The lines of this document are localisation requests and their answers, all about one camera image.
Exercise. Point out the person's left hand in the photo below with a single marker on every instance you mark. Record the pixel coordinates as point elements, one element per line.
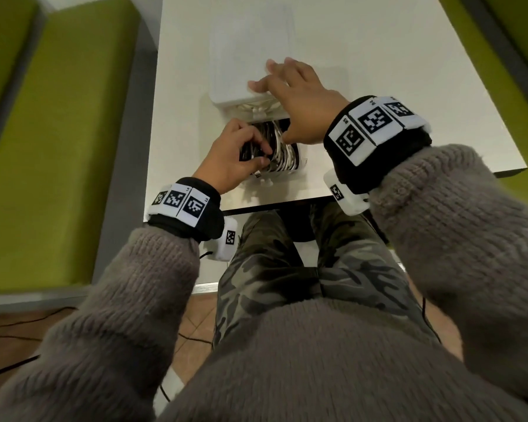
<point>222,162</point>

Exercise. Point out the person's right hand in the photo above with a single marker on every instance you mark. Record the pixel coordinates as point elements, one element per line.
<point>308,109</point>

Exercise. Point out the clear plastic drawer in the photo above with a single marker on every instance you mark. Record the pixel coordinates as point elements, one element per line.
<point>302,164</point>

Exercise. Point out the white drawer box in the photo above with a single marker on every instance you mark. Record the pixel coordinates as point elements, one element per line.
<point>237,61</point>

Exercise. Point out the person's right forearm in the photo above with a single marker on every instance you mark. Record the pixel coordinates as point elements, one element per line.
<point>466,259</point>

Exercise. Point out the person's left forearm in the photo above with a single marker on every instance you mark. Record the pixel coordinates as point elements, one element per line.
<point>114,325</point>

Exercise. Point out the person's camouflage trousers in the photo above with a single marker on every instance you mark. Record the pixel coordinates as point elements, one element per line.
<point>268,268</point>

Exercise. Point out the person's grey sweater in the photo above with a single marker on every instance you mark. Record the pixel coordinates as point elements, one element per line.
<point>312,369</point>

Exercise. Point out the black left marker wristband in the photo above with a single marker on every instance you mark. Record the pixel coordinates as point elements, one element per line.
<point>202,224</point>

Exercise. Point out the black marker wristband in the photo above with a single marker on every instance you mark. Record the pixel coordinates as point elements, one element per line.
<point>202,224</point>
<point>391,158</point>

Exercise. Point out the black right marker wristband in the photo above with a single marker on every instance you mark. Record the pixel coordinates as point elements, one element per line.
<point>391,158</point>

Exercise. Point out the beige table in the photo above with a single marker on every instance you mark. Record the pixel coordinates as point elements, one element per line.
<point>400,61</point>

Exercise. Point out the green bench sofa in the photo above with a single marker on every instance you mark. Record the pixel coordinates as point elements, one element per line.
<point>510,61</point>
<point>61,149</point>

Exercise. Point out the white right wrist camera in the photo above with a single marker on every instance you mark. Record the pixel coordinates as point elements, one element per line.
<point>347,202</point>

